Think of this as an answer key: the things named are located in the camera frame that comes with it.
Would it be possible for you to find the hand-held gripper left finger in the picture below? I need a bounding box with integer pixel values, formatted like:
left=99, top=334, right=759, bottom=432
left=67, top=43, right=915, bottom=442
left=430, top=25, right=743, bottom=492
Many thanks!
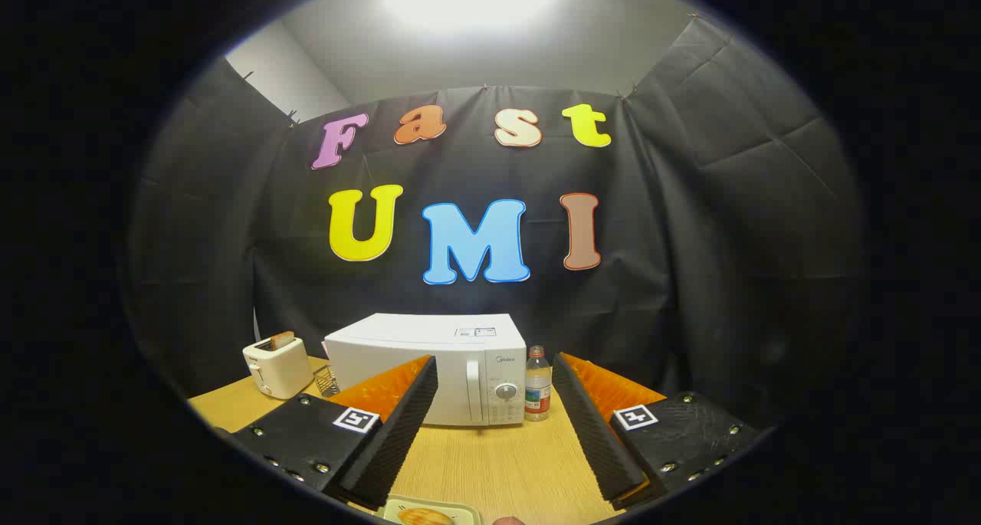
left=230, top=355, right=439, bottom=510

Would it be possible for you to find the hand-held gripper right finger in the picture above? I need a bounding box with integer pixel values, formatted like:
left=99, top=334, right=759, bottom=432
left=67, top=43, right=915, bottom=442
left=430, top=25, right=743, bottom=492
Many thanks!
left=552, top=352, right=761, bottom=510

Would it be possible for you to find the white microwave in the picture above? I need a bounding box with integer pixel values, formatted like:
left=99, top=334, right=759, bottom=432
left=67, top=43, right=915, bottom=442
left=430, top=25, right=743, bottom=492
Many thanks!
left=323, top=313, right=528, bottom=428

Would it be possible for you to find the clear plastic water bottle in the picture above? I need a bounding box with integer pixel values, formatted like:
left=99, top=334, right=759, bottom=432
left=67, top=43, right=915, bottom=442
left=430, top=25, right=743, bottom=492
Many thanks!
left=525, top=346, right=552, bottom=422

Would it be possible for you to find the cream speckled plate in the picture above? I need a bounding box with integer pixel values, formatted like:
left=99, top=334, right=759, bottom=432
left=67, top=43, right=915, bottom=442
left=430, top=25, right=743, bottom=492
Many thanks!
left=383, top=496, right=482, bottom=525

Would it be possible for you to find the white toaster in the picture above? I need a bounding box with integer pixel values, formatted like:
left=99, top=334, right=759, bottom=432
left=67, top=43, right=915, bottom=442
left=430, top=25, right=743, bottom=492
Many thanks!
left=243, top=336, right=313, bottom=400

